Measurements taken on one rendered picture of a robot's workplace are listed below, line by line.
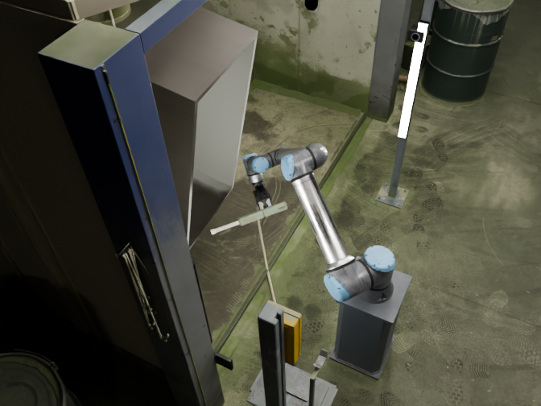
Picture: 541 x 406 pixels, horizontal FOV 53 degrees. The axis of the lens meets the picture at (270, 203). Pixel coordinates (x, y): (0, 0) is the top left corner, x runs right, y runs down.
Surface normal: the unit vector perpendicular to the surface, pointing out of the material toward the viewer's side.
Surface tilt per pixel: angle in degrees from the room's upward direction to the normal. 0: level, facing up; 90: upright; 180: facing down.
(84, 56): 0
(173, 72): 12
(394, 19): 90
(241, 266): 0
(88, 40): 0
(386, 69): 90
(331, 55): 90
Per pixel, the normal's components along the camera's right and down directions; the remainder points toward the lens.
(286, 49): -0.46, 0.67
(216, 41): 0.15, -0.60
